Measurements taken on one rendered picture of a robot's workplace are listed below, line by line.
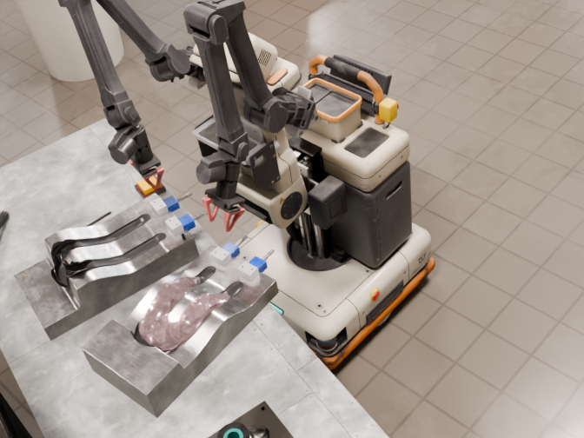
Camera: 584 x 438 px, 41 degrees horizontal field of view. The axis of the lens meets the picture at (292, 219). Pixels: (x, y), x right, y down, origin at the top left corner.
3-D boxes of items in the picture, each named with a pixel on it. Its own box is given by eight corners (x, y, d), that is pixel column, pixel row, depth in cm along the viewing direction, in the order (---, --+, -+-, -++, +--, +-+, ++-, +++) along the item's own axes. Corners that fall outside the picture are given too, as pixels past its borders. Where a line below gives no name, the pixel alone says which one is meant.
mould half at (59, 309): (162, 212, 259) (151, 182, 250) (200, 256, 243) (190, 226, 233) (20, 288, 243) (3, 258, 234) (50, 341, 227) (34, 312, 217)
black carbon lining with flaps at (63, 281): (149, 215, 249) (140, 194, 242) (171, 244, 239) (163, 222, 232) (47, 269, 238) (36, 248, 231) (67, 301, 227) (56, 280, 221)
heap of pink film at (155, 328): (192, 273, 230) (186, 255, 225) (236, 299, 221) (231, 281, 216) (128, 333, 218) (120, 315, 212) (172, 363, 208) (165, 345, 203)
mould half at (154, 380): (214, 256, 242) (207, 232, 234) (279, 292, 229) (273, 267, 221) (93, 370, 217) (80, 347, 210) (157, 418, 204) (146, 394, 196)
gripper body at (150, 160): (142, 175, 229) (136, 155, 224) (128, 159, 236) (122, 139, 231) (162, 166, 231) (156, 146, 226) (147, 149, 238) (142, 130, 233)
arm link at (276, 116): (246, -13, 186) (217, -23, 191) (206, 22, 181) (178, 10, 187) (291, 121, 219) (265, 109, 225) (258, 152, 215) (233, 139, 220)
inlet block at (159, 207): (189, 195, 254) (185, 183, 250) (196, 203, 251) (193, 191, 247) (153, 214, 250) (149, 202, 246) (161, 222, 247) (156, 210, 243)
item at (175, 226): (205, 213, 247) (202, 201, 243) (213, 222, 244) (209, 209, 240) (169, 233, 243) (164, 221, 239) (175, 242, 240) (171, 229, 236)
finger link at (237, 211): (224, 237, 218) (229, 207, 215) (207, 227, 222) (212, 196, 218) (242, 232, 223) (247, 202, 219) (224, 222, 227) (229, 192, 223)
